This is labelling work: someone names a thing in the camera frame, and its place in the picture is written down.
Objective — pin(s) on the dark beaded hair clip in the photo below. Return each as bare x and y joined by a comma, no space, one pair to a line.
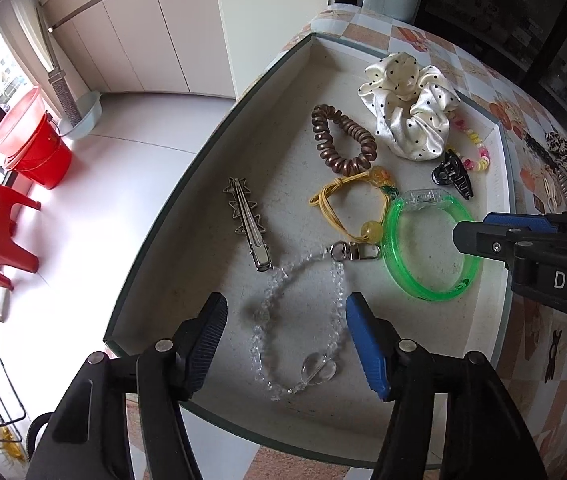
537,146

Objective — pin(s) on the silver spiked hair clip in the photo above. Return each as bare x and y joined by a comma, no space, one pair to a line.
256,240

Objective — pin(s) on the white polka dot scrunchie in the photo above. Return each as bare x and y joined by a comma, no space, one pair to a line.
413,120

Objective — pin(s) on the white cabinet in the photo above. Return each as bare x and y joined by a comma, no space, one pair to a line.
138,35

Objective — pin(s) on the grey scrub brush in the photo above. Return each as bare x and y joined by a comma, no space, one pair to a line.
63,95

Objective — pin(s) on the red bucket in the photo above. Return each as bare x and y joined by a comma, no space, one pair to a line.
43,155

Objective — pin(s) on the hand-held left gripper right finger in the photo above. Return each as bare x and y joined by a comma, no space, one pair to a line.
368,350

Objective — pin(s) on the small black claw clip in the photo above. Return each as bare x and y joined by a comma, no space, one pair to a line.
451,170

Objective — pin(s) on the grey tray with dark rim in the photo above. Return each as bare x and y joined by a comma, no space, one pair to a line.
213,260

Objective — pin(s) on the black glasses-shaped hair clip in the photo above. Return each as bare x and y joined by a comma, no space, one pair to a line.
552,365

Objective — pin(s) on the cream bow hair clip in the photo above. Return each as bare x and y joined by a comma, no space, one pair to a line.
553,192

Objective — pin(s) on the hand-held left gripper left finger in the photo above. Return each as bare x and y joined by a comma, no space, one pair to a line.
203,345

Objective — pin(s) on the dark display cabinet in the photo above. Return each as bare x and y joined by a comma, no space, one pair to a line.
513,25

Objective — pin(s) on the pale blue basin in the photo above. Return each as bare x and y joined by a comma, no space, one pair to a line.
83,120

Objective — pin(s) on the green translucent bangle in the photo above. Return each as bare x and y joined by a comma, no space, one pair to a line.
393,265

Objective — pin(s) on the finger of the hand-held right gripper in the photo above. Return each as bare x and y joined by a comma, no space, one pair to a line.
518,221
483,241

